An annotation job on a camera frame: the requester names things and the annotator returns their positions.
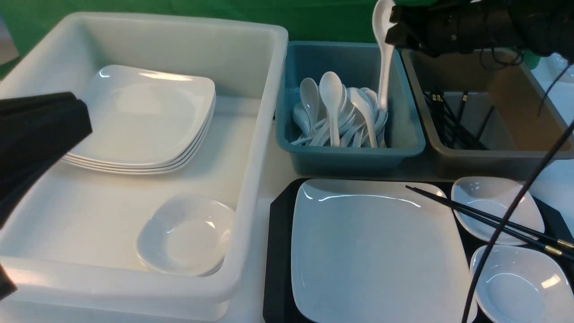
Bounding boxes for white bowl in tub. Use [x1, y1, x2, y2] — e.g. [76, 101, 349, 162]
[135, 193, 235, 277]

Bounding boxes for white spoon right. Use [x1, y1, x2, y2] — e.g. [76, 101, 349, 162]
[347, 87, 378, 148]

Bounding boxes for white small bowl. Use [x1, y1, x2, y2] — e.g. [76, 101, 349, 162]
[451, 176, 545, 243]
[475, 244, 574, 323]

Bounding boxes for large white square plate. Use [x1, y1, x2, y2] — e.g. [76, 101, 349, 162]
[291, 179, 471, 323]

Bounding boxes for teal plastic bin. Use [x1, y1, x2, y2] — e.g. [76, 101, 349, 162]
[275, 41, 426, 177]

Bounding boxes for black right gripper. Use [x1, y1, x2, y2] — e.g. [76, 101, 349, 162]
[385, 0, 521, 57]

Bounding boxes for white spoon left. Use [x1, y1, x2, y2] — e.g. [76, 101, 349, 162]
[300, 78, 320, 126]

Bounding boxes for black cable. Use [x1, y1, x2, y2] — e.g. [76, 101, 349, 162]
[461, 49, 574, 323]

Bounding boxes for black chopsticks in bin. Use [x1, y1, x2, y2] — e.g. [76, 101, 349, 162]
[423, 88, 495, 151]

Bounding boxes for stack of white square plates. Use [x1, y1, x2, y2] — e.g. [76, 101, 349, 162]
[63, 64, 217, 175]

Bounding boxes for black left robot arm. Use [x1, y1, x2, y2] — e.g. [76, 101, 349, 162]
[0, 92, 92, 227]

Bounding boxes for black chopstick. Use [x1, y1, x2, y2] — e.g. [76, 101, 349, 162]
[406, 185, 574, 262]
[406, 185, 573, 250]

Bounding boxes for large white plastic tub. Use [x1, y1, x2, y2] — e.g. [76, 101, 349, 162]
[1, 12, 288, 322]

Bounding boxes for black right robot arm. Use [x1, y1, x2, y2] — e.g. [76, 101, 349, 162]
[385, 0, 574, 61]

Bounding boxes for brown plastic bin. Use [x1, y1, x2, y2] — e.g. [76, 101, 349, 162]
[400, 49, 568, 180]

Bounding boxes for white soup spoon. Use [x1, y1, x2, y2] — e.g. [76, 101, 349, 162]
[372, 0, 394, 112]

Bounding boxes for green cloth backdrop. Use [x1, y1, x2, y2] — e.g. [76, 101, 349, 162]
[0, 0, 377, 78]

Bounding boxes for white spoon upright centre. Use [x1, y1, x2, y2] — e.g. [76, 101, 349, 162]
[318, 71, 344, 147]

